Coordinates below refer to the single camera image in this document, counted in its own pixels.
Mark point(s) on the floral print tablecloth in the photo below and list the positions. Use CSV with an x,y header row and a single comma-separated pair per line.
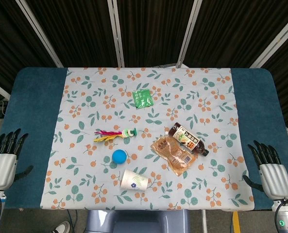
x,y
158,116

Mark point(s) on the white floral paper cup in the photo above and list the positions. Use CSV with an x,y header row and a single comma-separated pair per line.
x,y
132,180

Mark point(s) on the green sachet packet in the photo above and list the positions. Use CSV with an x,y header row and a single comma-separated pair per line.
x,y
142,98

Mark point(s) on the dark folding screen white frames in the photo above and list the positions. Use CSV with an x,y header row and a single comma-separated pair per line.
x,y
153,29

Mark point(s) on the white table leg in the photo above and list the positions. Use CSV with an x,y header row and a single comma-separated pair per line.
x,y
204,222

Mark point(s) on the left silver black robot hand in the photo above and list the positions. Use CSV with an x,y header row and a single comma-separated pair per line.
x,y
1,170

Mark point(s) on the brown tea bottle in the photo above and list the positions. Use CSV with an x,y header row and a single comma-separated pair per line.
x,y
186,138

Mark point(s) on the colourful feather shuttlecock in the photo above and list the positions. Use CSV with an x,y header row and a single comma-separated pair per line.
x,y
109,136

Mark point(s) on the white sneaker shoe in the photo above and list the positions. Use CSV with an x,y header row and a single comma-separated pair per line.
x,y
62,227

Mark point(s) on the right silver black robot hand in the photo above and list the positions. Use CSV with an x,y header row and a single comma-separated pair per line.
x,y
276,179

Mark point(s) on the brown snack pouch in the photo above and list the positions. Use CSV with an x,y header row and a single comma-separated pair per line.
x,y
173,153

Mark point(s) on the blue felt table cover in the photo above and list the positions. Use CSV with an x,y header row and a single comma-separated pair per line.
x,y
34,109

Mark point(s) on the blue ball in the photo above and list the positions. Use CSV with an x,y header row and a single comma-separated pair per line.
x,y
119,156

